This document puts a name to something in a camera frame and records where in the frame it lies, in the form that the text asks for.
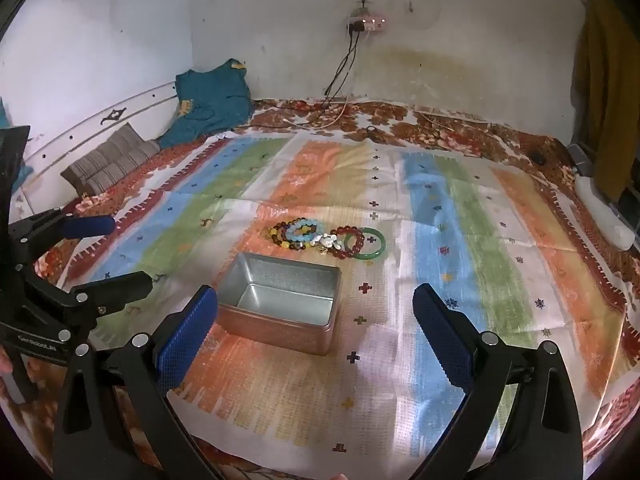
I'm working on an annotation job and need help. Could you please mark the white cable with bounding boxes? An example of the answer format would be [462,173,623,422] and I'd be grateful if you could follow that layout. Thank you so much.
[280,95,352,130]

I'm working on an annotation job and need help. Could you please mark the light blue bead bracelet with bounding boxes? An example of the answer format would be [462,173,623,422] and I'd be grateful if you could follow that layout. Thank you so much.
[286,217,326,242]

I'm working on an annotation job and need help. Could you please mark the white power strip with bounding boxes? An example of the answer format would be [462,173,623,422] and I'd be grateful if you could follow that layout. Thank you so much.
[345,16,387,32]

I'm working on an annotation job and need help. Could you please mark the teal garment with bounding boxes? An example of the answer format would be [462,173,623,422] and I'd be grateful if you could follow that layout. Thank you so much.
[160,58,253,150]

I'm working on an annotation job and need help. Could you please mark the brown floral bedsheet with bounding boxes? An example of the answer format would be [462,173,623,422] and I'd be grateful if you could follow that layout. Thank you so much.
[0,97,640,480]

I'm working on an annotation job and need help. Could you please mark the white bead bracelet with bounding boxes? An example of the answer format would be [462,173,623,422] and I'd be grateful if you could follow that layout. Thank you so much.
[309,232,344,255]

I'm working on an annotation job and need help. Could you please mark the dark red bead bracelet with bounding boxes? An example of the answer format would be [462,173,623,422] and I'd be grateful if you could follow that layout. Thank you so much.
[329,226,366,259]

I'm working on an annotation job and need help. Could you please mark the white headboard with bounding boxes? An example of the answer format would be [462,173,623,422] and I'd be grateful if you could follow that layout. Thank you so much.
[0,80,182,216]

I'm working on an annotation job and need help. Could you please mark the silver metal tin box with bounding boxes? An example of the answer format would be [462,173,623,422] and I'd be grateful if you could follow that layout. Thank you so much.
[216,252,342,357]

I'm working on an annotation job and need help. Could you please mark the white bolster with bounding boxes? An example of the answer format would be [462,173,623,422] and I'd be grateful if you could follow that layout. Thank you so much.
[573,175,636,252]

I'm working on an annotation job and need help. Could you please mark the grey box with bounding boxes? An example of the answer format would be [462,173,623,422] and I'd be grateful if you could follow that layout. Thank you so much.
[566,143,594,179]

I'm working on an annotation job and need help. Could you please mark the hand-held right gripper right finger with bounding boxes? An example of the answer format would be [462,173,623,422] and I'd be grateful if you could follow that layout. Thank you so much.
[412,282,584,480]

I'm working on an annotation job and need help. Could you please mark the mustard yellow hanging cloth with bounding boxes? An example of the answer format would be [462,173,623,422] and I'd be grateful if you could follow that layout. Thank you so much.
[571,0,640,197]

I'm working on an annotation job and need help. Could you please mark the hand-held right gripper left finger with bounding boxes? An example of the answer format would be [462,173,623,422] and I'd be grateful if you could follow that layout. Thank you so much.
[51,285,223,480]

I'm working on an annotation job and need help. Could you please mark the colourful striped cloth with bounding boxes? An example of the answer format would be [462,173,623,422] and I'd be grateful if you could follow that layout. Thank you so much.
[65,132,632,461]

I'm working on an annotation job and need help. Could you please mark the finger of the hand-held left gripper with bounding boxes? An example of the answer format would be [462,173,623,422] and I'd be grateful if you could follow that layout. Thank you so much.
[7,210,117,262]
[30,271,154,342]

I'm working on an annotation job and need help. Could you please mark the brown striped cushion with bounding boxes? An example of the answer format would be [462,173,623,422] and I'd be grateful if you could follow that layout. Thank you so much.
[60,122,161,196]

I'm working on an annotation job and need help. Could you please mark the green jade bangle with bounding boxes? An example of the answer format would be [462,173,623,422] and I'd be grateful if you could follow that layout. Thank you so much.
[344,227,387,260]

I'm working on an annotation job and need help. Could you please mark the yellow and brown bead bracelet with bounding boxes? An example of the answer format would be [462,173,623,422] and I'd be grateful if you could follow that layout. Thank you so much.
[269,220,307,252]

